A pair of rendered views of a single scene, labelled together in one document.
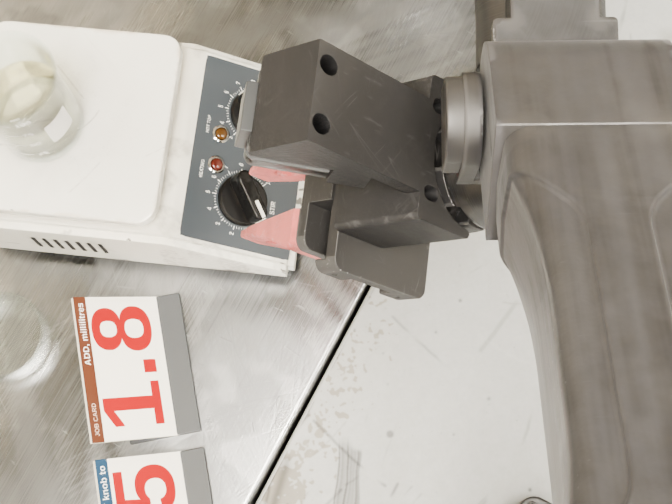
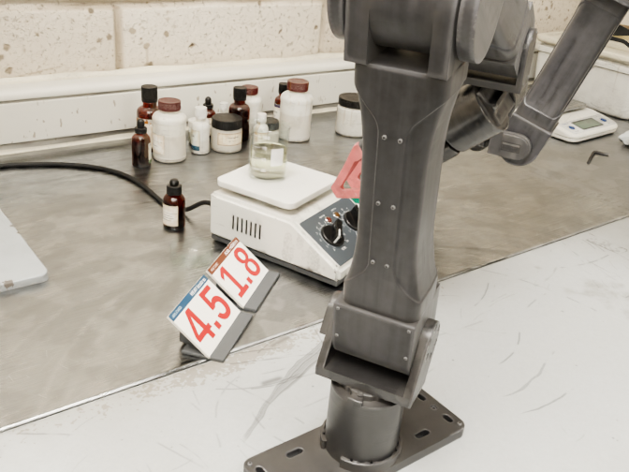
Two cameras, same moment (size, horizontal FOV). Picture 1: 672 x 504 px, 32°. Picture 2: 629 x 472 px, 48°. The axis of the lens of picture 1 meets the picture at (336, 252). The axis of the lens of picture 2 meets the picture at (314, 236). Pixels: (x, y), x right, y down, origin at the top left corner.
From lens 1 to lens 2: 0.63 m
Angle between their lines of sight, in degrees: 49
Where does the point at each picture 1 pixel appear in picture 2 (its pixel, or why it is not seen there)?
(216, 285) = (299, 279)
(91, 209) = (269, 195)
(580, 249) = not seen: outside the picture
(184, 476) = (235, 318)
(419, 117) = not seen: hidden behind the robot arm
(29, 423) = (177, 283)
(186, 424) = (250, 305)
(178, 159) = (314, 209)
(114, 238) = (270, 216)
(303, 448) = (302, 334)
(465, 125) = not seen: hidden behind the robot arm
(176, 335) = (268, 282)
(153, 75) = (321, 180)
